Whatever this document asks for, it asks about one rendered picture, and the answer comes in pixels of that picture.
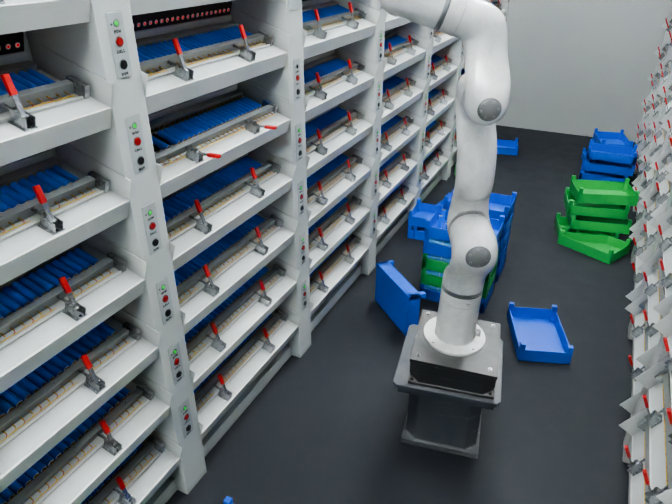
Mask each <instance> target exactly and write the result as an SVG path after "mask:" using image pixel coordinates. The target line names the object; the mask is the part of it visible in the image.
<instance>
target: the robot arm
mask: <svg viewBox="0 0 672 504"><path fill-rule="evenodd" d="M381 6H382V8H383V9H384V10H385V11H387V12H388V13H391V14H393V15H396V16H398V17H401V18H404V19H407V20H410V21H412V22H415V23H418V24H420V25H423V26H426V27H429V28H431V29H434V30H437V31H440V32H443V33H445V34H448V35H451V36H454V37H457V38H459V39H460V40H461V41H462V44H463V53H464V66H465V74H463V75H462V76H461V78H460V79H459V81H458V84H457V88H456V98H455V113H456V134H457V160H456V179H455V187H454V191H453V195H452V199H451V203H450V207H449V211H448V217H447V230H448V235H449V239H450V243H451V261H450V264H449V265H448V266H447V267H446V268H445V270H444V273H443V279H442V286H441V293H440V300H439V307H438V314H437V317H434V318H432V319H430V320H429V321H428V322H427V323H426V324H425V326H424V332H423V334H424V338H425V340H426V342H427V343H428V344H429V345H430V346H431V347H432V348H434V349H435V350H437V351H439V352H441V353H443V354H446V355H450V356H458V357H463V356H470V355H473V354H475V353H477V352H479V351H480V350H481V349H482V348H483V346H484V344H485V334H484V332H483V330H482V329H481V328H480V326H479V325H477V319H478V314H479V308H480V303H481V298H482V293H483V288H484V283H485V278H486V276H487V275H488V274H489V273H490V272H491V271H492V270H493V268H494V267H495V264H496V261H497V257H498V244H497V239H496V236H495V233H494V231H493V228H492V226H491V223H490V219H489V199H490V195H491V192H492V188H493V184H494V178H495V170H496V160H497V134H496V122H498V121H499V120H500V119H501V118H502V117H503V116H504V114H505V113H506V111H507V108H508V104H509V100H510V90H511V80H510V69H509V61H508V35H507V24H506V19H505V17H504V15H503V13H502V12H501V11H500V10H499V9H498V8H497V7H496V6H494V5H493V4H491V3H488V2H486V1H483V0H381Z"/></svg>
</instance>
